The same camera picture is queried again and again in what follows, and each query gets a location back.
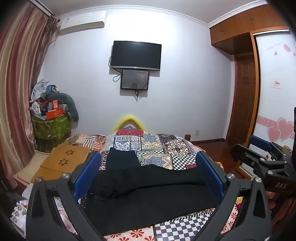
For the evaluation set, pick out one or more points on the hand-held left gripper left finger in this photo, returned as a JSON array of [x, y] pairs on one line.
[[88, 171]]

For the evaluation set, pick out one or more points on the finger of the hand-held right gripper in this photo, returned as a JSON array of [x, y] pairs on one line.
[[260, 142], [245, 155]]

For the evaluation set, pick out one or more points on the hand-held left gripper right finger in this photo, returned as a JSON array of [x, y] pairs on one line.
[[210, 173]]

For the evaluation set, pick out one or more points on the black pants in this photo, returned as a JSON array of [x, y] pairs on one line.
[[148, 192]]

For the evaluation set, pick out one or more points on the wooden folding table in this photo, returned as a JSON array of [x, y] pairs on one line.
[[66, 158]]

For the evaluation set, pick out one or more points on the orange striped cloth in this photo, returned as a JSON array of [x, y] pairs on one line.
[[81, 141]]

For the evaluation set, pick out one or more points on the dark folded garment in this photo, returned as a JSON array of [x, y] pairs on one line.
[[122, 157]]

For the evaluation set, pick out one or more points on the wooden bedpost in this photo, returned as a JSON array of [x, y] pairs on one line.
[[187, 137]]

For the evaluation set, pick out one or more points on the wooden door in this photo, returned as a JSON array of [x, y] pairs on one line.
[[242, 99]]

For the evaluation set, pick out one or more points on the green laundry hamper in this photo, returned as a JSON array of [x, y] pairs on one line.
[[51, 132]]

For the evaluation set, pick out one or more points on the wooden wardrobe with heart door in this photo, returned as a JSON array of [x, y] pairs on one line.
[[275, 90]]

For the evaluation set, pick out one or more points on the patchwork patterned blanket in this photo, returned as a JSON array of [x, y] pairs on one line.
[[157, 148]]

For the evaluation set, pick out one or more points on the beige mat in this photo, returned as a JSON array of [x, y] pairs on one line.
[[24, 172]]

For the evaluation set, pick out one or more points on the yellow headboard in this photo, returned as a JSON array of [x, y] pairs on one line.
[[129, 120]]

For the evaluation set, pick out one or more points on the orange box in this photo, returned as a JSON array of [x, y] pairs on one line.
[[54, 113]]

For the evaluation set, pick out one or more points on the grey long pillow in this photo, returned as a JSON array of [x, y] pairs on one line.
[[68, 104]]

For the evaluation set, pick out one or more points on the small red box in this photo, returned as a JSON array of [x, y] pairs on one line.
[[55, 104]]

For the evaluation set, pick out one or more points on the pile of clothes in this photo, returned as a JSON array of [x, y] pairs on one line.
[[44, 89]]

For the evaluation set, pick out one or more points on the small black monitor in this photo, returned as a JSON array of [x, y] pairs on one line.
[[134, 79]]

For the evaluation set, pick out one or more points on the striped pink curtain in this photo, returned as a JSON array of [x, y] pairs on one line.
[[16, 88]]

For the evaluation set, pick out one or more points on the wooden overhead cabinet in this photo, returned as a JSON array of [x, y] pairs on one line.
[[242, 25]]

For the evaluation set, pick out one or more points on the white air conditioner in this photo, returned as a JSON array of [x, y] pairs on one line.
[[81, 22]]

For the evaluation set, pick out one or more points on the black wall television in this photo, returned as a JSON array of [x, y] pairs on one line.
[[136, 55]]

